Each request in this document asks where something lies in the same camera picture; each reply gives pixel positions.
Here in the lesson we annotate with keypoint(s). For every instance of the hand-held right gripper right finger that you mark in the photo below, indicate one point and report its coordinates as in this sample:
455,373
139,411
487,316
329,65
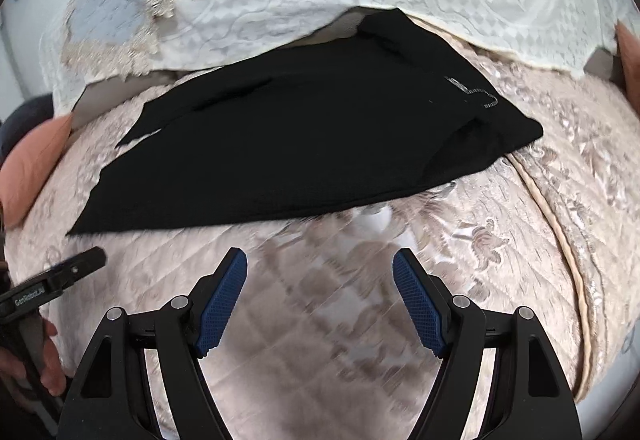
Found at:
415,305

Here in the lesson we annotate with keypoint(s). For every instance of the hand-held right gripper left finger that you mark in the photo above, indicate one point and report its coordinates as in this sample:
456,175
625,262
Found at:
222,305

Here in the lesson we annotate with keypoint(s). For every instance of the person's left hand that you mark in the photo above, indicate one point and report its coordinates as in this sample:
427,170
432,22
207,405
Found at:
50,360

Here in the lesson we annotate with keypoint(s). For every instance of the pink cushion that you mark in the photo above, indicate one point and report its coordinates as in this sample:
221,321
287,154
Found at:
30,170
631,65

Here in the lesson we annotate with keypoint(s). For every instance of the black pants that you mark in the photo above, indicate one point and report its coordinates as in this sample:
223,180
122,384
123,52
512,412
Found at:
300,130

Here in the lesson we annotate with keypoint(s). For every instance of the beige floral quilted cover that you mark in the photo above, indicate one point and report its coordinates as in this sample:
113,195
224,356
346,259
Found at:
500,240

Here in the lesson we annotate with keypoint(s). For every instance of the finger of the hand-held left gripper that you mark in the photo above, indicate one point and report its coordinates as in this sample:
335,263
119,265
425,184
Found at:
75,265

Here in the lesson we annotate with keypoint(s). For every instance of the dark cloth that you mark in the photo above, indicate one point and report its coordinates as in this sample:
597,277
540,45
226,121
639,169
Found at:
25,120

